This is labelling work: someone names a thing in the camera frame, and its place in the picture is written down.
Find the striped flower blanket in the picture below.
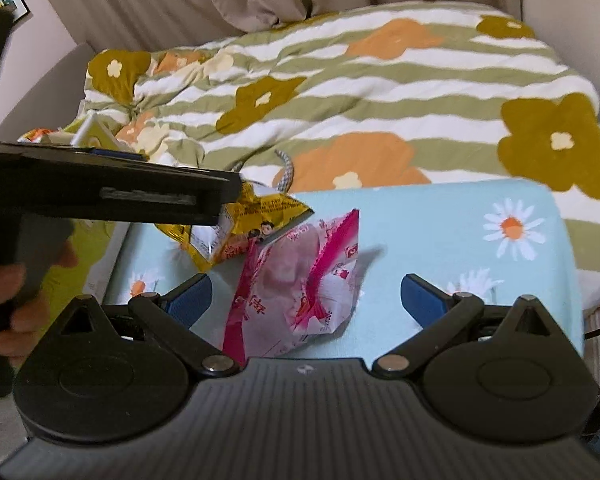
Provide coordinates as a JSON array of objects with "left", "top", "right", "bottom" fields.
[{"left": 60, "top": 2, "right": 600, "bottom": 307}]

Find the pink snack packet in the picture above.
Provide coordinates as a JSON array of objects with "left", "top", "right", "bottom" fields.
[{"left": 222, "top": 209, "right": 361, "bottom": 366}]

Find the daisy print tablecloth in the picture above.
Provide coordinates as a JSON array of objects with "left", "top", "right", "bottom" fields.
[{"left": 107, "top": 178, "right": 586, "bottom": 361}]

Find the orange snack packet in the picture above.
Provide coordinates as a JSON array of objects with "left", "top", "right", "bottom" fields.
[{"left": 19, "top": 127, "right": 61, "bottom": 145}]

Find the yellow snack packet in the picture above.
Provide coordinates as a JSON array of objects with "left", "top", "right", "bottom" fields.
[{"left": 155, "top": 182, "right": 315, "bottom": 273}]

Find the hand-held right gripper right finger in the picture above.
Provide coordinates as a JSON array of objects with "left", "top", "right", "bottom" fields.
[{"left": 372, "top": 273, "right": 556, "bottom": 373}]

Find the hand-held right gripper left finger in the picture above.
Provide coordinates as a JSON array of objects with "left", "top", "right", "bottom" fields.
[{"left": 60, "top": 274, "right": 241, "bottom": 376}]

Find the person's left hand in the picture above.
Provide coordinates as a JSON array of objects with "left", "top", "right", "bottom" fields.
[{"left": 0, "top": 239, "right": 78, "bottom": 368}]

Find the grey braided cable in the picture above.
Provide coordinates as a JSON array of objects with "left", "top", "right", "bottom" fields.
[{"left": 272, "top": 149, "right": 295, "bottom": 192}]

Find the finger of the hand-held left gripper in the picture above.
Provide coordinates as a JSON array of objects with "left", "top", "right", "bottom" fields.
[{"left": 82, "top": 145, "right": 151, "bottom": 163}]

